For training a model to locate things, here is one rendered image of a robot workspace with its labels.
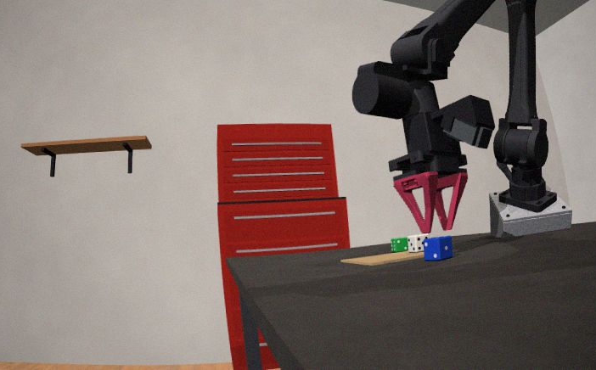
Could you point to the tan flat mat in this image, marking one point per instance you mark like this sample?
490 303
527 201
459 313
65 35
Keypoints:
382 259

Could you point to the blue dice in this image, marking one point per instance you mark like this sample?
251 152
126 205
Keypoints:
438 248

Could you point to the green dice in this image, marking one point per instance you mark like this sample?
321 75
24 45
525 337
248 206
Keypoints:
399 245

